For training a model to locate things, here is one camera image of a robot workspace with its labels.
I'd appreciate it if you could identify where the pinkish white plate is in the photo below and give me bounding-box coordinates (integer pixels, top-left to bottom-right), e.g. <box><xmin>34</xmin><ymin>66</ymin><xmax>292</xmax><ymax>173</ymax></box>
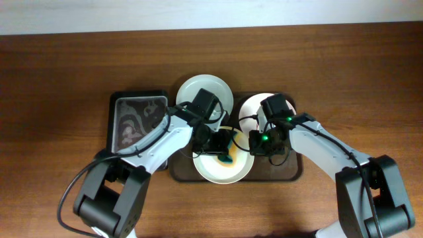
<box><xmin>238</xmin><ymin>93</ymin><xmax>297</xmax><ymax>134</ymax></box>

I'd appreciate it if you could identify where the large brown serving tray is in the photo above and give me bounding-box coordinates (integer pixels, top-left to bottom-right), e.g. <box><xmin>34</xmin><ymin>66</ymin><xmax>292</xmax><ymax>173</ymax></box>
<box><xmin>169</xmin><ymin>93</ymin><xmax>303</xmax><ymax>182</ymax></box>

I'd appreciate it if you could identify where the green and yellow sponge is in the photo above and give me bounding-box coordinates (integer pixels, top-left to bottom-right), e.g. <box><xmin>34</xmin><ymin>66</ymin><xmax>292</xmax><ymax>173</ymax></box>
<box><xmin>217</xmin><ymin>130</ymin><xmax>235</xmax><ymax>165</ymax></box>

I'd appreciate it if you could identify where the pale green plate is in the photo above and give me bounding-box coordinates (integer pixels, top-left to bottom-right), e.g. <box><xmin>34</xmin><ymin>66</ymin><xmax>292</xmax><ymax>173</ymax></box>
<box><xmin>176</xmin><ymin>74</ymin><xmax>234</xmax><ymax>132</ymax></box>

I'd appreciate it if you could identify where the small black sponge tray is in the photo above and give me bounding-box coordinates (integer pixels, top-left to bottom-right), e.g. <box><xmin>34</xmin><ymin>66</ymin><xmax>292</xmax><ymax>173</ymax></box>
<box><xmin>106</xmin><ymin>90</ymin><xmax>169</xmax><ymax>153</ymax></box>

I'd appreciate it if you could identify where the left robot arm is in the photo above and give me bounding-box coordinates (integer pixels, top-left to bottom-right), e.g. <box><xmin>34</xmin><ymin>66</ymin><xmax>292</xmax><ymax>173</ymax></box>
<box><xmin>73</xmin><ymin>104</ymin><xmax>227</xmax><ymax>237</ymax></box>

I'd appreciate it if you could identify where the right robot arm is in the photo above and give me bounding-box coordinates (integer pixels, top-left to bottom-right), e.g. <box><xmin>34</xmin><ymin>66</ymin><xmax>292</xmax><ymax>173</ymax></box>
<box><xmin>249</xmin><ymin>114</ymin><xmax>416</xmax><ymax>238</ymax></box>

